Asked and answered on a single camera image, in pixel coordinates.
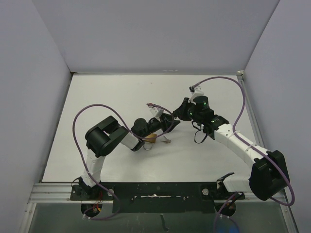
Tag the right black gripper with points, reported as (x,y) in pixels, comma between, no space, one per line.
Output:
(182,109)

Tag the aluminium right rail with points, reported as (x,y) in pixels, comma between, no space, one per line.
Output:
(286,211)

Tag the small silver keys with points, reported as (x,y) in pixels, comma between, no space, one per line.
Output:
(165,140)

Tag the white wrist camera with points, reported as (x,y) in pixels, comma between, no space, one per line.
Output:
(195,91)
(156,111)

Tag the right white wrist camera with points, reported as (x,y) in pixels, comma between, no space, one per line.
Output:
(195,91)

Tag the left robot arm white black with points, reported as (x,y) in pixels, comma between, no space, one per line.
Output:
(103,138)

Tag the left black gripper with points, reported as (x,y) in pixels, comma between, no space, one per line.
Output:
(170,119)

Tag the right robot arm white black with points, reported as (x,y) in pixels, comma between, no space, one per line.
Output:
(269,172)

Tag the brass padlock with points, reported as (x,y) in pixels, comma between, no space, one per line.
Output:
(149,141)

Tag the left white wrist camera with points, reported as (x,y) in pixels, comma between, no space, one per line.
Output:
(156,111)

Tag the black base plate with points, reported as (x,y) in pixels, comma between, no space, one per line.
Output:
(151,197)

